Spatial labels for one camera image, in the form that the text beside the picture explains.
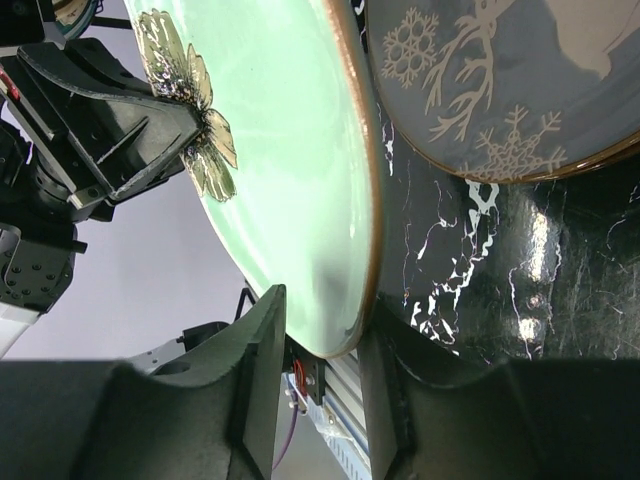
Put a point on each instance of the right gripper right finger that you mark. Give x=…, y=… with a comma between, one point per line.
x=431, y=415

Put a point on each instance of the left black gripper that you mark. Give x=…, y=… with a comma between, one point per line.
x=100, y=137

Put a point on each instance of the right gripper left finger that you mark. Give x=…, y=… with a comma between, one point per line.
x=209, y=414

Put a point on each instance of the mint green flower plate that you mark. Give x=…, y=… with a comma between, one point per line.
x=292, y=80

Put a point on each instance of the grey plate deer pattern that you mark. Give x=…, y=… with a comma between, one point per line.
x=509, y=91

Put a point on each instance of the black marble pattern mat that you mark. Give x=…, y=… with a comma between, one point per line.
x=534, y=270

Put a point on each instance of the aluminium mounting rail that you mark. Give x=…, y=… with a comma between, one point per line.
x=329, y=394

